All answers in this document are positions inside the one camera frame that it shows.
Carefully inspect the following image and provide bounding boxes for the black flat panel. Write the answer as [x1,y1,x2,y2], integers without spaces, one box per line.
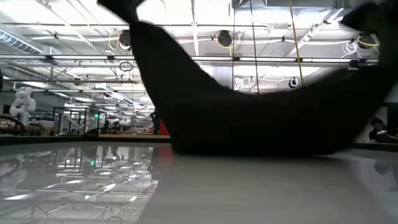
[151,110,161,135]

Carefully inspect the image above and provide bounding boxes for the black hanging cable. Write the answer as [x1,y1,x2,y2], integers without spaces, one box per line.
[249,0,261,95]

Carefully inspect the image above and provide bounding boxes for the yellow hanging cable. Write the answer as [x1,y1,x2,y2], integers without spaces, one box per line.
[289,0,305,86]

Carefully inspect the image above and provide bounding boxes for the ribbed air duct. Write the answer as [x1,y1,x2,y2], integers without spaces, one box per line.
[0,29,44,55]

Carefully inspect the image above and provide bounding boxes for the black coiled cable loop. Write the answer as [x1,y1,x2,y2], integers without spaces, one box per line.
[119,60,134,73]

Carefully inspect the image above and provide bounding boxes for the black ceiling cable reel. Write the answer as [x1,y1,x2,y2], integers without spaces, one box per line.
[216,29,234,48]
[119,29,132,51]
[356,32,380,50]

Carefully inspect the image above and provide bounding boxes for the person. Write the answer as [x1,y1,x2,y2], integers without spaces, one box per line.
[368,117,398,144]

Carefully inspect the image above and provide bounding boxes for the black cloth napkin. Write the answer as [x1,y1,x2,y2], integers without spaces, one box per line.
[129,18,398,157]

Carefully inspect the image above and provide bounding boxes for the black open frame enclosure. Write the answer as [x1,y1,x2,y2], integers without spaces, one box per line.
[52,106,108,136]

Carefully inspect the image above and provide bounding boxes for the long ceiling light strip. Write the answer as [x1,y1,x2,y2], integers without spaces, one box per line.
[0,54,379,63]

